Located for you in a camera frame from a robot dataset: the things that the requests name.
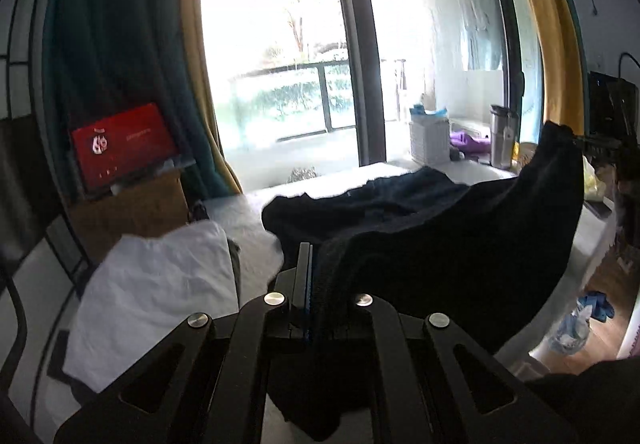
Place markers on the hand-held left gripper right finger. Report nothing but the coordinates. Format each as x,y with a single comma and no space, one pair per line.
382,326

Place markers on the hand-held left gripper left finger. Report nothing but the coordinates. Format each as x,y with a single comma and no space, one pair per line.
305,294

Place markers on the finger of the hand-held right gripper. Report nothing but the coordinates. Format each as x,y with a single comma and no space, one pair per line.
597,142

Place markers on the black t-shirt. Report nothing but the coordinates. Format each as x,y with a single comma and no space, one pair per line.
450,234

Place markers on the hanging light blue clothes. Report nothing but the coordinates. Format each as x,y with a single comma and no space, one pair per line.
480,33

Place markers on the yellow tissue packet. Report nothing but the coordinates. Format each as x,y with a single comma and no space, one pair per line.
594,181

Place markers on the dark phone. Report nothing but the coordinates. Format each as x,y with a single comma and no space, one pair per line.
598,210

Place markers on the yellow curtain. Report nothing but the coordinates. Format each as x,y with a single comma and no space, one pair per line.
555,48
200,73

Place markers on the steel tumbler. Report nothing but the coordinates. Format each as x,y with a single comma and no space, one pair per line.
501,143

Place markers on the purple cloth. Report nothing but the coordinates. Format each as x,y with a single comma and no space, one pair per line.
467,142

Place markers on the white folded cloth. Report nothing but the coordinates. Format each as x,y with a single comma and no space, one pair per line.
150,284

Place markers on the blue cloth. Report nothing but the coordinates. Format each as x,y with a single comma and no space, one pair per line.
597,306

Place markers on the blue packet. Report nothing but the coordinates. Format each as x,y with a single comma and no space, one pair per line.
435,114

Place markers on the white perforated basket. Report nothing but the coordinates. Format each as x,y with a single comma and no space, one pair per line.
430,143

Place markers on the clear plastic bag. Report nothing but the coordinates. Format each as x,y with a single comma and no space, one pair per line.
570,331

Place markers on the brown cardboard box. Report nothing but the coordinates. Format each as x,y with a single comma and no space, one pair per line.
135,214

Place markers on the balcony railing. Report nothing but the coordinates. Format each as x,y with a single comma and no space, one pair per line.
325,93

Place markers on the person's dark clothing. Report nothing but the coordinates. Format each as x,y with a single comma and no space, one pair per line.
590,404

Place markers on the tablet with red screen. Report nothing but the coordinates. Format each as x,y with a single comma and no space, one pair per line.
125,143

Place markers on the black flat object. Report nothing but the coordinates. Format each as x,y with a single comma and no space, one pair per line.
59,356

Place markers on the dark window frame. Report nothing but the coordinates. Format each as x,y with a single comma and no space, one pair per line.
365,73

